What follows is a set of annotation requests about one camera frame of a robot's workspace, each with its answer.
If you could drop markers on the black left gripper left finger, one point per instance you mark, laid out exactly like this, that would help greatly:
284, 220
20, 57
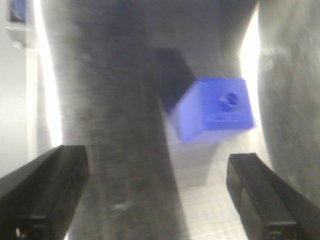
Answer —
38, 200

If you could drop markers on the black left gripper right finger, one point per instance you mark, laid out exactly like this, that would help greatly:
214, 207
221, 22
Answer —
269, 208

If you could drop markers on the blue bottle-shaped part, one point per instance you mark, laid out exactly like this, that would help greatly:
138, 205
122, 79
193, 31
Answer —
212, 110

